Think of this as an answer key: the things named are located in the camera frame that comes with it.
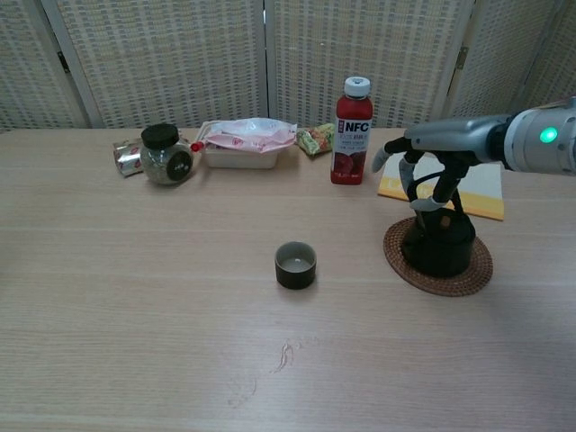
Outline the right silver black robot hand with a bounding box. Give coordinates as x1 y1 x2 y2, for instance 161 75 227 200
371 114 512 217

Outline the black teapot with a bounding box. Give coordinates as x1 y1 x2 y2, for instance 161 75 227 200
401 173 477 277

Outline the brown woven round coaster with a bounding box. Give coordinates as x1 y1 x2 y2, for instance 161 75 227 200
382 215 494 297

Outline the dark ceramic cup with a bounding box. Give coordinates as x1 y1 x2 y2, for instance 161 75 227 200
274 241 318 290

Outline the yellow white Lexicon book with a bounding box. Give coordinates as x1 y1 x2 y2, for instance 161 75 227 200
376 152 505 221

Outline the red NFC juice bottle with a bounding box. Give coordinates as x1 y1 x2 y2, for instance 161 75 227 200
330 76 374 186

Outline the green orange snack packet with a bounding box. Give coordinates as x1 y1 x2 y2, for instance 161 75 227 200
295 124 337 158

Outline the pink white plastic bag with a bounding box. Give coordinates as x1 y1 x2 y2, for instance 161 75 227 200
204 117 299 154

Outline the white plastic tray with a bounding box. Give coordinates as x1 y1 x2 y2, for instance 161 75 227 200
200 121 289 170

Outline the woven folding screen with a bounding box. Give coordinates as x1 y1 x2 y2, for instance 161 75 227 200
0 0 576 132

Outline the glass jar with black lid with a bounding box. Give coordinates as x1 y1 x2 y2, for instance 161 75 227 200
139 124 198 186

